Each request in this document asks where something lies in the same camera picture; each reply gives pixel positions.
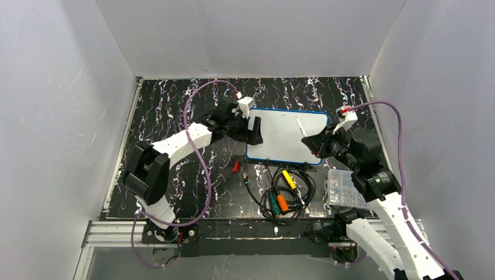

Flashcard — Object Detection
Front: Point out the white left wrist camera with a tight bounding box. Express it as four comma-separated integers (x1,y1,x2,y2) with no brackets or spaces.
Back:
235,92,256,118

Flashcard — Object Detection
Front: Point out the orange handled screwdriver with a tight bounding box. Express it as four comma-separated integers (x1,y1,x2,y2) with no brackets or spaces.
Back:
268,169,289,215

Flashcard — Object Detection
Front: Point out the yellow handled screwdriver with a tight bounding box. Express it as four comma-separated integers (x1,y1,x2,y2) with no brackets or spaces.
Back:
282,170,306,208

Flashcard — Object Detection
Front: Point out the green handled screwdriver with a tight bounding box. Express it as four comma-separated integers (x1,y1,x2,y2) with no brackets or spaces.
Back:
265,180,281,218

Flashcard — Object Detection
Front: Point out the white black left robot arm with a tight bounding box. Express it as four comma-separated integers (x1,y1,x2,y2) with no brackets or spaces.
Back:
123,97,263,230

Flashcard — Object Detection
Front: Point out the clear plastic screw box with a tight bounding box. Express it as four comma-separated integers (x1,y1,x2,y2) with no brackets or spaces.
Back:
325,169,370,210

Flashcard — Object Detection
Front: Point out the red marker cap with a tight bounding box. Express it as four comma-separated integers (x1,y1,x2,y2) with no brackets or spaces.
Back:
233,161,239,173

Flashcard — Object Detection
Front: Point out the coiled black cable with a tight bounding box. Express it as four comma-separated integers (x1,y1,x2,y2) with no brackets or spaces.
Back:
242,162,317,224

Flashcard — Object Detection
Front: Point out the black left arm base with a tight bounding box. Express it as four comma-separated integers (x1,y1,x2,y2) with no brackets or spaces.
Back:
141,219,199,265

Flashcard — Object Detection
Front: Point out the red capped whiteboard marker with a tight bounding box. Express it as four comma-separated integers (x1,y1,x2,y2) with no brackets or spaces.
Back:
295,116,307,138

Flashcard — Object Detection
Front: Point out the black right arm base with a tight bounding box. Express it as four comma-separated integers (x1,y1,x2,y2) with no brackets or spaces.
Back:
302,222,367,267

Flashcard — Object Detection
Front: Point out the blue framed whiteboard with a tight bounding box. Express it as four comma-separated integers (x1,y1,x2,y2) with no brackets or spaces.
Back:
246,108,330,166

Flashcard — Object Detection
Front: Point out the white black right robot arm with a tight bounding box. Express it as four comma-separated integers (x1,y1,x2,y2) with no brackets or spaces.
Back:
301,126,462,279

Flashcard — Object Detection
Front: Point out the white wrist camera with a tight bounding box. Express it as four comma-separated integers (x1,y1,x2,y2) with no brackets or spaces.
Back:
332,106,358,135
235,92,256,118

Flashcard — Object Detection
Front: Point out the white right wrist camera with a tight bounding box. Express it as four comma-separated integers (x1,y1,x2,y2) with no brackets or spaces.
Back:
332,106,358,135

